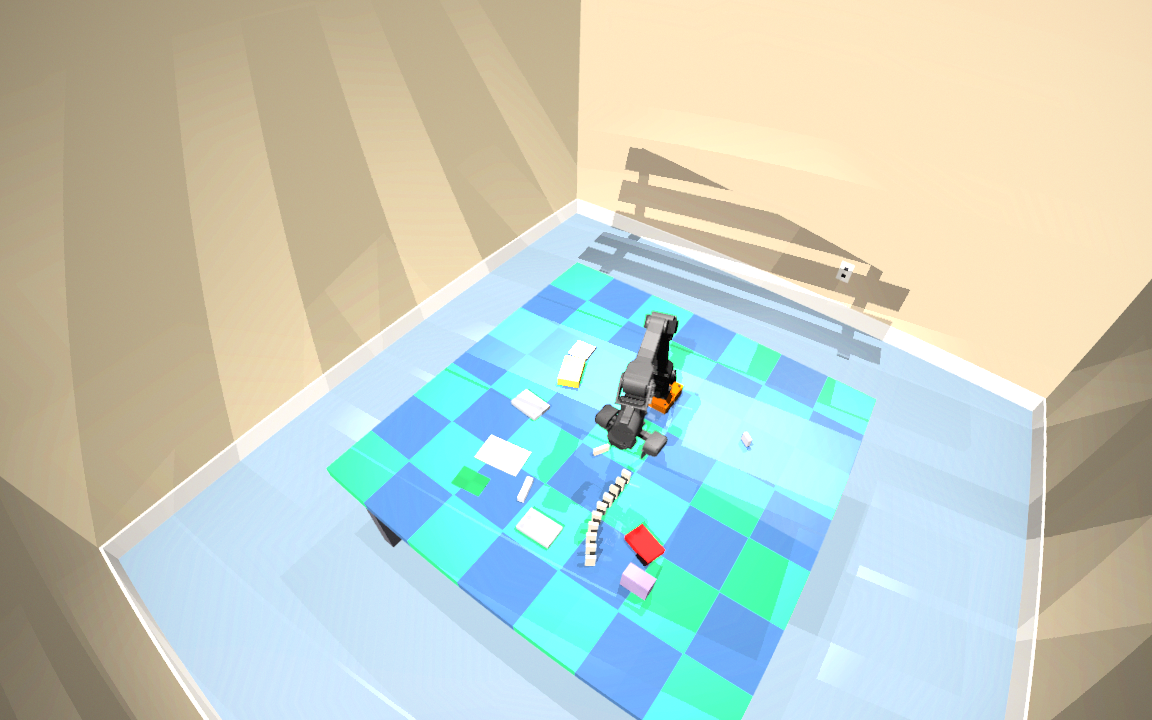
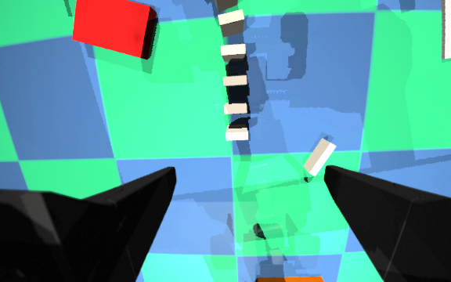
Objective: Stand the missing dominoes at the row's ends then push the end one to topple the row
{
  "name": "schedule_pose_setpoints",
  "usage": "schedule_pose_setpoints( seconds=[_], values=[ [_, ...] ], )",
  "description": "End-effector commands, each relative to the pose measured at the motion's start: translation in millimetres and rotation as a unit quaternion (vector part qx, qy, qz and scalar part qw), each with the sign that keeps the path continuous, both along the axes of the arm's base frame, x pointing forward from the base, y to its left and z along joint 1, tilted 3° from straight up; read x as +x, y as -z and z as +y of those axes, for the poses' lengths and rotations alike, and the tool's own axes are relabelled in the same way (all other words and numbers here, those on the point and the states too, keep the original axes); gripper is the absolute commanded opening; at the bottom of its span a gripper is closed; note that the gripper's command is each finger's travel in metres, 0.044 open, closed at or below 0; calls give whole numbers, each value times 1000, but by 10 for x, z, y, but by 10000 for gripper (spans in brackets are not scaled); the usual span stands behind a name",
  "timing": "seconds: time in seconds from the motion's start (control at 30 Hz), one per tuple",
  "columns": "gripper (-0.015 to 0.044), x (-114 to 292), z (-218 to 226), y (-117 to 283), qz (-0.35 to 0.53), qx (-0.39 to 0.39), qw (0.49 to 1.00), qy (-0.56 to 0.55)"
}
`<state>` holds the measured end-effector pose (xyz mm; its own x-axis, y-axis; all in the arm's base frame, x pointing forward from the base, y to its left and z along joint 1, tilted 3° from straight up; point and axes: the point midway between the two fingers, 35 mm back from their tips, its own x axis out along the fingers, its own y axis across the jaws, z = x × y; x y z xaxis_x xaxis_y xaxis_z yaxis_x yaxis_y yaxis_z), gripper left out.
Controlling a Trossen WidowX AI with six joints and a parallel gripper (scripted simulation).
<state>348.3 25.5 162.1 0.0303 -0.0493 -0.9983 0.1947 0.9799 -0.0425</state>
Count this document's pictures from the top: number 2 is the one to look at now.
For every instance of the red rectangular block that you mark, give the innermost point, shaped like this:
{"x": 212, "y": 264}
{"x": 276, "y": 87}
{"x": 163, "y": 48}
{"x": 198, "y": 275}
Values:
{"x": 119, "y": 25}

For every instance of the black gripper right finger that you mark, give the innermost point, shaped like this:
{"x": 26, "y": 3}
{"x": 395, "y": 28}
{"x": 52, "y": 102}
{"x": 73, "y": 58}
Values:
{"x": 405, "y": 232}

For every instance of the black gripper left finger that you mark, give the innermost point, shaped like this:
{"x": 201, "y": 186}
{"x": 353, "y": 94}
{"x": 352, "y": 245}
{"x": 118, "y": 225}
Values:
{"x": 102, "y": 238}

